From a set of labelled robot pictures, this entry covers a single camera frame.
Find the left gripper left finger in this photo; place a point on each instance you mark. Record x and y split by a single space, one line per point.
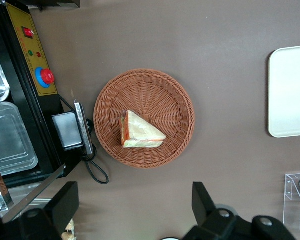
65 200

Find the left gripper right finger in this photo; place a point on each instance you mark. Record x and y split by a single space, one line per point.
202 207

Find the plastic triangle sandwich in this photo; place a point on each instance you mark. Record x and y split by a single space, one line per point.
142 132

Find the round brown wicker basket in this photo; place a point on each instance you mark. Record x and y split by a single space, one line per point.
165 100

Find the cream plastic tray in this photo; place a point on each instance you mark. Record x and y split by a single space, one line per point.
290 92

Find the bagged rice cracker snack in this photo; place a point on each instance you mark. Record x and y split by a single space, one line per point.
68 228

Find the black sealing machine yellow panel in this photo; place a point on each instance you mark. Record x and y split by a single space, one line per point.
65 130

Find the clear acrylic bottle rack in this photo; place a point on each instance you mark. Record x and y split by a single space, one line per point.
288 187

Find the grey black flat panel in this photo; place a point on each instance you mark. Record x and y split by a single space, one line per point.
60 3

